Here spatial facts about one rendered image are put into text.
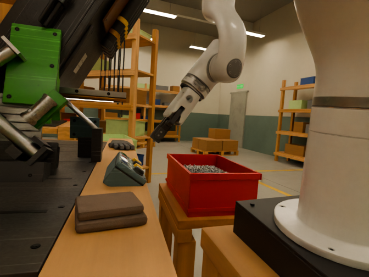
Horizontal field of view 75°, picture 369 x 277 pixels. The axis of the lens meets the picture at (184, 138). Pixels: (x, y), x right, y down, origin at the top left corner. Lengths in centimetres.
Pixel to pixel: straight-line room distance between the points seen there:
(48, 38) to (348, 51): 66
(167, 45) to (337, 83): 1020
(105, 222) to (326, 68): 37
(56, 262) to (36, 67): 52
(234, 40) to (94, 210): 48
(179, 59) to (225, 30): 991
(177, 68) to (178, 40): 113
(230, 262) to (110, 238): 18
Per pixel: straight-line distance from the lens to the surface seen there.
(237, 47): 63
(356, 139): 36
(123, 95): 81
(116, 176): 56
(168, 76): 1027
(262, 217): 43
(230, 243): 47
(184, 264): 71
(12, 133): 66
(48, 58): 74
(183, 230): 66
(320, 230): 40
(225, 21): 65
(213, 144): 674
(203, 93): 67
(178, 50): 1061
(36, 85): 71
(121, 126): 348
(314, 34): 39
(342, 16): 36
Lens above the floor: 107
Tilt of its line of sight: 5 degrees down
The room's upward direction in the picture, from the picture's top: 4 degrees clockwise
